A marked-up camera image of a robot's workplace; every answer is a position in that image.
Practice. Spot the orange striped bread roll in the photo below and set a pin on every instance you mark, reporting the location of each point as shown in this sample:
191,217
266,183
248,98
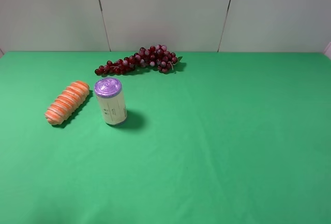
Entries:
67,102

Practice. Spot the purple garbage bag roll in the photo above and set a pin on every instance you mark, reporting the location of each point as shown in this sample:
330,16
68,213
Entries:
109,93

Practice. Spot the red grape bunch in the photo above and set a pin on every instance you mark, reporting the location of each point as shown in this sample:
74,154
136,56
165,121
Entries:
157,58

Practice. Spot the green tablecloth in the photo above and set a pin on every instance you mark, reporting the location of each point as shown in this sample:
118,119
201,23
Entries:
226,138

